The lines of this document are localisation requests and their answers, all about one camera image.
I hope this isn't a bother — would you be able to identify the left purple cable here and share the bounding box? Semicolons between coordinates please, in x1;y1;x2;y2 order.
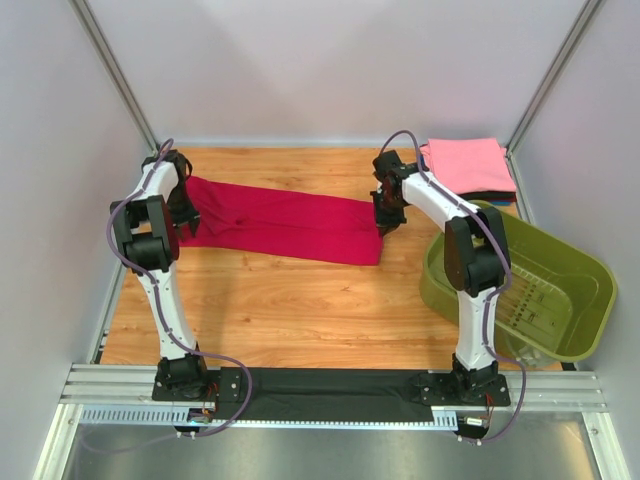
79;138;254;451

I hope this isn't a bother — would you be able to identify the left aluminium frame post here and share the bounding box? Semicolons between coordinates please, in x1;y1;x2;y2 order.
69;0;159;150

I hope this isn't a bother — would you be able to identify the olive green plastic basket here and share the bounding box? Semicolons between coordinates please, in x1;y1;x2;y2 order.
418;199;619;366

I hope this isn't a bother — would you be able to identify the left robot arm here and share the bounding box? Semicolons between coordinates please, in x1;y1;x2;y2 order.
106;140;210;401

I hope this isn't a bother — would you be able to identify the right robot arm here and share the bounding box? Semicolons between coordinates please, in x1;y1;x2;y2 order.
370;150;511;407

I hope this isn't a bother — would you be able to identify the aluminium frame post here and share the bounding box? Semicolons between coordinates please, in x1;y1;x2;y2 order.
69;0;159;150
505;0;606;154

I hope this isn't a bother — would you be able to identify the crimson red t shirt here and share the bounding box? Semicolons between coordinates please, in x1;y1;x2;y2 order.
181;176;383;266

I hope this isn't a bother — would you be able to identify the right aluminium frame post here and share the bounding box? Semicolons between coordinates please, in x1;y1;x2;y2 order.
505;0;606;154

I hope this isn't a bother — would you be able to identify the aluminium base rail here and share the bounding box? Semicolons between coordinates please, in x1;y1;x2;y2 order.
60;365;607;431

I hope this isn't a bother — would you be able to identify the pink folded t shirt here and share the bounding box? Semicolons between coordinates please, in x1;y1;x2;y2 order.
420;138;516;195

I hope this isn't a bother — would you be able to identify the black folded t shirt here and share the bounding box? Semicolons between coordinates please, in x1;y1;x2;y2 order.
460;191;516;202

